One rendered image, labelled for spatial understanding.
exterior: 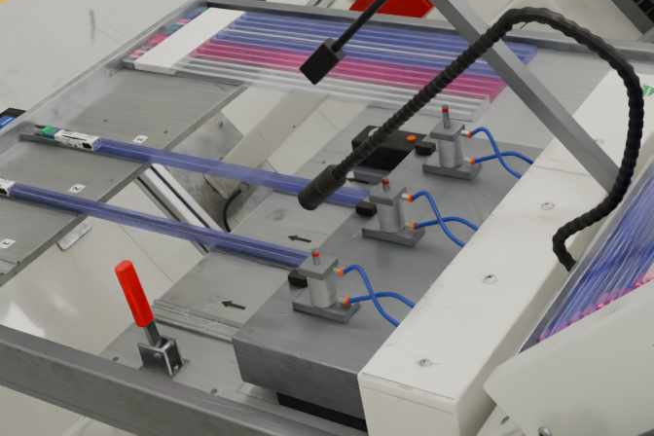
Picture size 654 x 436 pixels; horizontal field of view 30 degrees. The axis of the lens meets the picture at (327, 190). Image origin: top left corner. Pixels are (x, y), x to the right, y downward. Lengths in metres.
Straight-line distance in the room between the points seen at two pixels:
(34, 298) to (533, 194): 1.34
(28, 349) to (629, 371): 0.59
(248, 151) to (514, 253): 1.44
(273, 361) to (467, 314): 0.16
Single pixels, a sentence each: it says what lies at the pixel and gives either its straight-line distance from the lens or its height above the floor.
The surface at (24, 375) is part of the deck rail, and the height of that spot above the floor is 0.92.
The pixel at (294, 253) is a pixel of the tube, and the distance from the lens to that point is 1.14.
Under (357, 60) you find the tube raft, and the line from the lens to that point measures 1.48.
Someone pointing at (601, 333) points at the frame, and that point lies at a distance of 0.70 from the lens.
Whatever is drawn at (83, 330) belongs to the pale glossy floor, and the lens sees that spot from 2.25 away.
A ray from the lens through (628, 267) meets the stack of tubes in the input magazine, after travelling 0.79.
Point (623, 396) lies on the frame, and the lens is 0.73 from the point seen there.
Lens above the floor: 1.96
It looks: 48 degrees down
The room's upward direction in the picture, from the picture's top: 49 degrees clockwise
